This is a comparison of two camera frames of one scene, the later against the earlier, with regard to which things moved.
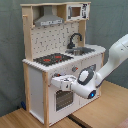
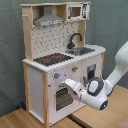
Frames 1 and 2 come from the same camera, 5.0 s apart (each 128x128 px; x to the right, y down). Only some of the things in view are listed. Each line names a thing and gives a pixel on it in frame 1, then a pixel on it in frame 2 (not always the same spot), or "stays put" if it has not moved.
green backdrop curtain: x=107 y=23 stays put
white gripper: x=63 y=81 -> x=79 y=87
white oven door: x=63 y=104 stays put
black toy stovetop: x=52 y=59 stays put
